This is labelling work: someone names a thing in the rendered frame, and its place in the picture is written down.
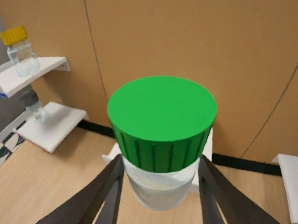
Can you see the tan wooden wall panel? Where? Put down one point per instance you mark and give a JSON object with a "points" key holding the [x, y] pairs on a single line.
{"points": [[244, 52]]}

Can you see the white bottle with green cap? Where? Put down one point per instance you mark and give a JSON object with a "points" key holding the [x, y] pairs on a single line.
{"points": [[161, 125]]}

